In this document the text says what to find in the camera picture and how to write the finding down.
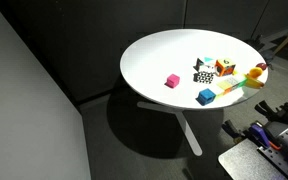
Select blue block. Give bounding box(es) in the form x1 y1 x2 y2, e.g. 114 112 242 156
197 88 217 106

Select pink block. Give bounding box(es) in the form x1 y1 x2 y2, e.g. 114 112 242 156
165 73 181 89

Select yellow-green block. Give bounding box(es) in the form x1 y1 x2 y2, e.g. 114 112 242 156
214 85 226 99

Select orange block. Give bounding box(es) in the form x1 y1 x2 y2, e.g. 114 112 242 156
217 80 234 95

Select white dotted block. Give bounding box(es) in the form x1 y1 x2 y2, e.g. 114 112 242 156
226 76 241 90

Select green block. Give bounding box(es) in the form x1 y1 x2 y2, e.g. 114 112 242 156
235 73 249 88

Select triangle patterned soft cube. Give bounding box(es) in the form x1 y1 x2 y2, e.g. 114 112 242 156
193 70 215 85

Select white table base legs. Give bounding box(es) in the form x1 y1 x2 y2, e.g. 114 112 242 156
136 101 204 157

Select teal topped patterned soft cube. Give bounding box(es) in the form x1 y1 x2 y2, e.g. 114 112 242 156
194 56 217 74

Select orange number soft cube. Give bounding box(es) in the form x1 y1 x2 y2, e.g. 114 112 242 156
215 57 236 78

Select black spring clamp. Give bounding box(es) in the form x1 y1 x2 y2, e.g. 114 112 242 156
254 99 286 125
221 119 249 145

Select yellow toy piece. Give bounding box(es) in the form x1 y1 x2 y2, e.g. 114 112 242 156
244 77 265 90

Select yellow toy cup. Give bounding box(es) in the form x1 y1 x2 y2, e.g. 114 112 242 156
248 66 264 80

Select red toy piece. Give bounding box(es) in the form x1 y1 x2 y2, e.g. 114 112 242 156
255 62 269 72

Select purple clamp with orange tip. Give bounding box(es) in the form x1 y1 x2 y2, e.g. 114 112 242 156
247 121 282 152

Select grey flat plate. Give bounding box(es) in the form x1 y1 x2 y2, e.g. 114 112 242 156
217 137 288 180

